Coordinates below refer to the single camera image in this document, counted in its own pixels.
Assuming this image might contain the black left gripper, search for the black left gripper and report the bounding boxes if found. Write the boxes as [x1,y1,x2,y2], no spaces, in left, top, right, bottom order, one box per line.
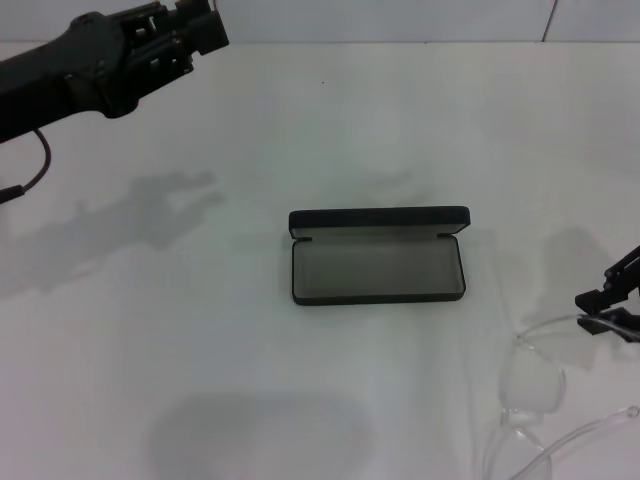
[0,0,230,146]

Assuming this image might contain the clear white glasses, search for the clear white glasses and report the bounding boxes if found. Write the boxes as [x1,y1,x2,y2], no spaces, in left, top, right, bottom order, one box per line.
[480,310,640,480]

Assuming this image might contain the black glasses case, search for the black glasses case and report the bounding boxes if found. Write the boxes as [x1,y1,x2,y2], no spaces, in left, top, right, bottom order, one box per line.
[288,205,472,307]

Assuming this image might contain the left gripper cable with connector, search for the left gripper cable with connector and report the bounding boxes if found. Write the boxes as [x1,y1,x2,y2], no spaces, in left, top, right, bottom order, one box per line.
[0,128,54,205]

